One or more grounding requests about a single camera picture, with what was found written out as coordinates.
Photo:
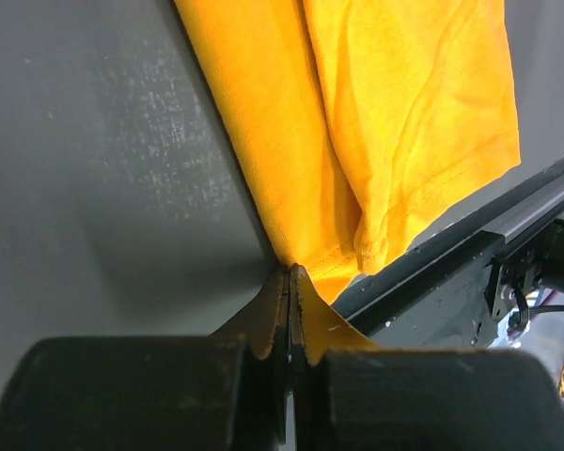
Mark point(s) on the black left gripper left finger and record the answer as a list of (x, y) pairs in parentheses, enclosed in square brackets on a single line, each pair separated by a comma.
[(222, 391)]

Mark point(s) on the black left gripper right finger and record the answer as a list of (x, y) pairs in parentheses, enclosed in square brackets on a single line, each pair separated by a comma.
[(351, 394)]

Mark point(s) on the orange t shirt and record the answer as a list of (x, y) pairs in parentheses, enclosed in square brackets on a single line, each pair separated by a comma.
[(357, 124)]

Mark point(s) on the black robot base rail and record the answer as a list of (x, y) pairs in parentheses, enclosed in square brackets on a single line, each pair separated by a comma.
[(435, 294)]

